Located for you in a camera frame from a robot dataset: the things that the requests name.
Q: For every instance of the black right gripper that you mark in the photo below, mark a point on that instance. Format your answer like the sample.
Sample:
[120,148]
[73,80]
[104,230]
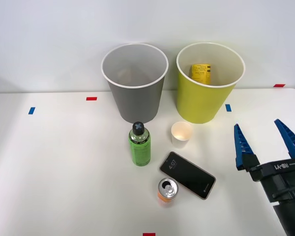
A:
[282,179]

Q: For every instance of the yellow-green plastic waste bin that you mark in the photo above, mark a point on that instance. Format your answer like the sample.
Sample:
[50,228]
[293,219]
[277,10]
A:
[199,103]

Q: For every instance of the black smartphone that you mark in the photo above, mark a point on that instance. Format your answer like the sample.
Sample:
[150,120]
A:
[186,175]

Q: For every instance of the white paper cup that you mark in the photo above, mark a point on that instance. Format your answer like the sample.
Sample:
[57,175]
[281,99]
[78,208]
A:
[180,142]

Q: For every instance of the yellow drink can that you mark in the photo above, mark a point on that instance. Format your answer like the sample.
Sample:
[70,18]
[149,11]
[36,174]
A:
[201,73]

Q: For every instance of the orange drink can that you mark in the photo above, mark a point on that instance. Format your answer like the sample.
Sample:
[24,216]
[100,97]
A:
[167,191]

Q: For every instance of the green bottle with black cap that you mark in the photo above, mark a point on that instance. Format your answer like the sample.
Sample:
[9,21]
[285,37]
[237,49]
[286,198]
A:
[139,150]

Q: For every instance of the grey plastic waste bin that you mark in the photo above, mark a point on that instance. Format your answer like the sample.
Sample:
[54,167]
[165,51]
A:
[137,103]

